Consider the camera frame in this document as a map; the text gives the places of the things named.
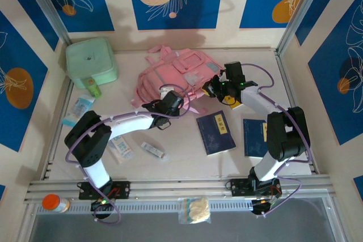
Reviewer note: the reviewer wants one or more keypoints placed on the small white packaged tube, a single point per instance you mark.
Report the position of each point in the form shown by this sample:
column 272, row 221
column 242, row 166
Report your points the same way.
column 151, row 149

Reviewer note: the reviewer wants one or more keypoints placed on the dark blue book yellow label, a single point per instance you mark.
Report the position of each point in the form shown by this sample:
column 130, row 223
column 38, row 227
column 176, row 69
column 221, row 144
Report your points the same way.
column 253, row 140
column 215, row 137

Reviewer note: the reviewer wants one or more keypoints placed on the aluminium frame rail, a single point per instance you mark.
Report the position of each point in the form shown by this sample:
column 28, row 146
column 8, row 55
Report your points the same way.
column 181, row 186

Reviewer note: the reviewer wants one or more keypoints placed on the pink student backpack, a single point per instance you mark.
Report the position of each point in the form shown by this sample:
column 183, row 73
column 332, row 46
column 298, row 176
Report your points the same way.
column 170, row 74

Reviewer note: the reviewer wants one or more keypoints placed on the aluminium table side rail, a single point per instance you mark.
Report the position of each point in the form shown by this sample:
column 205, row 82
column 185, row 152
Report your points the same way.
column 64, row 103
column 287, row 83

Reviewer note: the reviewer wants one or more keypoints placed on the bottle with orange lid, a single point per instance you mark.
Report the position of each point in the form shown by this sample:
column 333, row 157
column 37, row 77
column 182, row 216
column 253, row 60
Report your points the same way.
column 52, row 202

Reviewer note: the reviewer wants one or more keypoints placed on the small green bottle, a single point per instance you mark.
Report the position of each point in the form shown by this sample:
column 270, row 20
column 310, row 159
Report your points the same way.
column 93, row 89

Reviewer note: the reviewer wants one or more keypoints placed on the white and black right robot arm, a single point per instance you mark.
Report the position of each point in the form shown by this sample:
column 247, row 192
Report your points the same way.
column 286, row 137

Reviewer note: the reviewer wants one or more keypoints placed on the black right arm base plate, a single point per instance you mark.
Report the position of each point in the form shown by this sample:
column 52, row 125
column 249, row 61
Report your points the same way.
column 239, row 186

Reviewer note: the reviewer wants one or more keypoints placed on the light blue tissue pack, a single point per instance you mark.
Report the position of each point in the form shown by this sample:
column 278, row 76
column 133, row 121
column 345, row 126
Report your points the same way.
column 79, row 108

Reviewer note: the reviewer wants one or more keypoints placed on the aluminium frame post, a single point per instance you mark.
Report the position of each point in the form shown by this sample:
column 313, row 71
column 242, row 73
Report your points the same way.
column 301, row 6
column 46, row 6

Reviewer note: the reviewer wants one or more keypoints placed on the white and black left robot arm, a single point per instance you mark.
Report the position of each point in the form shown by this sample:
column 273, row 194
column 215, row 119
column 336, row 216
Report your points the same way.
column 85, row 142

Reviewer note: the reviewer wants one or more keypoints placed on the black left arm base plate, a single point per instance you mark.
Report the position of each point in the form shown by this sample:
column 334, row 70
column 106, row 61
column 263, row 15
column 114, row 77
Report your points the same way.
column 122, row 189

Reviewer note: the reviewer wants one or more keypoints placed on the bag of white snacks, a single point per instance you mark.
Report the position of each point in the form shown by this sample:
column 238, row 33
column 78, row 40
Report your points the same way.
column 197, row 209

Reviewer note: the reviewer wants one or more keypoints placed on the mint green square lunch bag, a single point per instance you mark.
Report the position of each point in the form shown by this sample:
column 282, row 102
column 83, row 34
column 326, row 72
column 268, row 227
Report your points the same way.
column 88, row 57

